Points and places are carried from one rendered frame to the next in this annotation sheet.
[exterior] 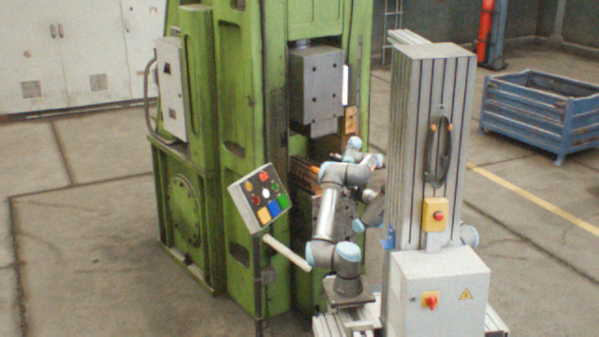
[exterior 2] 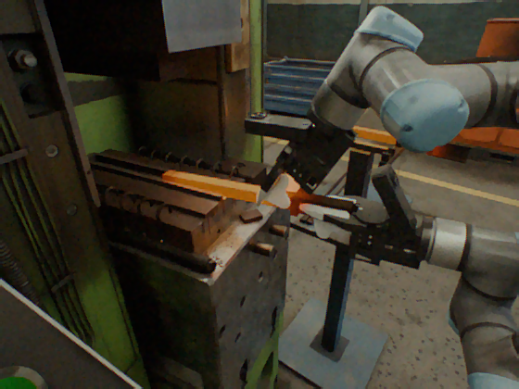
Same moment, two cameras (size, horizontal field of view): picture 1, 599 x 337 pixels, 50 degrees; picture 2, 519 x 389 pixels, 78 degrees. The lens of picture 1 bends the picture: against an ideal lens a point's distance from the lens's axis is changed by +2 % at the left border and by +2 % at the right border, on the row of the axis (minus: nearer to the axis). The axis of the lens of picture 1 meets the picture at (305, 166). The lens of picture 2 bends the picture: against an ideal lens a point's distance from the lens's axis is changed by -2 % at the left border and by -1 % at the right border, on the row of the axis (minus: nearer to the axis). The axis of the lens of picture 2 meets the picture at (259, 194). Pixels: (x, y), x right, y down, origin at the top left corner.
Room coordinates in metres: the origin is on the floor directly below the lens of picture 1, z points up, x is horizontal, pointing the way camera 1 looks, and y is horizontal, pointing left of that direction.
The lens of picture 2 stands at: (3.05, 0.08, 1.32)
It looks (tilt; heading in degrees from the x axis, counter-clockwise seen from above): 30 degrees down; 332
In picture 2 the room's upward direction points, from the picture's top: straight up
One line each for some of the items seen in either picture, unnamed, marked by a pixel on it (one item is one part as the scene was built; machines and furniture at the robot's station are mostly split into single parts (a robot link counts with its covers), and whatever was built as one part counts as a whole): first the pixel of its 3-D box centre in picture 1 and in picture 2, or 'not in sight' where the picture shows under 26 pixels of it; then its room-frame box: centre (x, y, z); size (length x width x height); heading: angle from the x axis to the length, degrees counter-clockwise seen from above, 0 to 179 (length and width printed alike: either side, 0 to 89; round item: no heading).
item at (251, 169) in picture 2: not in sight; (239, 177); (3.73, -0.22, 0.95); 0.12 x 0.08 x 0.06; 36
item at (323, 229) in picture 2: not in sight; (322, 223); (3.42, -0.24, 0.99); 0.09 x 0.03 x 0.06; 39
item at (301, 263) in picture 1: (287, 253); not in sight; (3.30, 0.11, 0.62); 0.44 x 0.05 x 0.05; 36
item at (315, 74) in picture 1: (309, 79); not in sight; (3.77, -0.02, 1.56); 0.42 x 0.39 x 0.40; 36
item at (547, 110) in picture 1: (544, 111); (308, 89); (6.84, -2.68, 0.36); 1.20 x 0.80 x 0.72; 31
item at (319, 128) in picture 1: (303, 119); (107, 12); (3.75, 0.01, 1.32); 0.42 x 0.20 x 0.10; 36
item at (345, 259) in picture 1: (346, 258); not in sight; (2.62, -0.20, 0.98); 0.13 x 0.12 x 0.14; 75
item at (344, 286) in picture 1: (347, 279); not in sight; (2.62, -0.20, 0.87); 0.15 x 0.15 x 0.10
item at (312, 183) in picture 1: (303, 171); (143, 192); (3.75, 0.01, 0.96); 0.42 x 0.20 x 0.09; 36
